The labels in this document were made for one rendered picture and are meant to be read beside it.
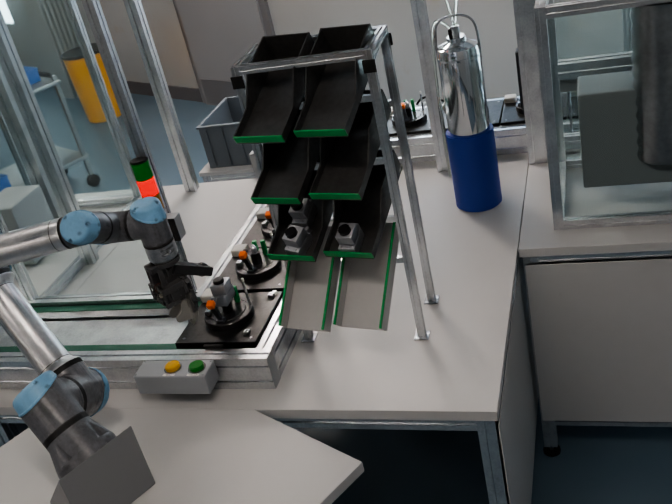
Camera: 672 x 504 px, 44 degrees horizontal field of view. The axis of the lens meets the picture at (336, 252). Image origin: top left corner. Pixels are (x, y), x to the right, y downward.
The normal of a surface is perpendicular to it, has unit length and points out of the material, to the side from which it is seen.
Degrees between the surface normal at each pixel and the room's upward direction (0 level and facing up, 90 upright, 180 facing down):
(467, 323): 0
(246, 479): 0
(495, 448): 90
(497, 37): 90
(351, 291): 45
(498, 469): 90
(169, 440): 0
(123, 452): 90
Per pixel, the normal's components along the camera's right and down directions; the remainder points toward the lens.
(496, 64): -0.65, 0.48
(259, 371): -0.25, 0.52
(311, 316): -0.43, -0.24
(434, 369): -0.21, -0.85
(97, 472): 0.73, 0.19
